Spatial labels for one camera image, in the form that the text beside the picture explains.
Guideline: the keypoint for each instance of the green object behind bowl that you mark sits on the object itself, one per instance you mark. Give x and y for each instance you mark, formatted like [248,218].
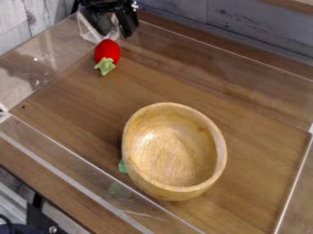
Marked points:
[122,167]

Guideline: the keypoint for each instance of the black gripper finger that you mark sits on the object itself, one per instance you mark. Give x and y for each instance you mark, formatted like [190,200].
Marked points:
[101,22]
[127,21]

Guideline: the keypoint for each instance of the clear acrylic barrier wall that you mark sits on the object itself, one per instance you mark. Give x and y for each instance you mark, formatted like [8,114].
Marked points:
[62,129]

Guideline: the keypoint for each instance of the black clamp with screw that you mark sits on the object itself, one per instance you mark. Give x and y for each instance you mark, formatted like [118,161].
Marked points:
[41,222]

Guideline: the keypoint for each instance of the red plush strawberry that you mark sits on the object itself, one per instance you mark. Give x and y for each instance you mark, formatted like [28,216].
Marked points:
[106,56]

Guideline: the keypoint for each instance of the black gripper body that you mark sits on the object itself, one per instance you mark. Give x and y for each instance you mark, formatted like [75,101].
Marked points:
[107,5]

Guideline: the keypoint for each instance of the wooden bowl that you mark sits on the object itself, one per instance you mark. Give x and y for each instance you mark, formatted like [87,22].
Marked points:
[173,150]

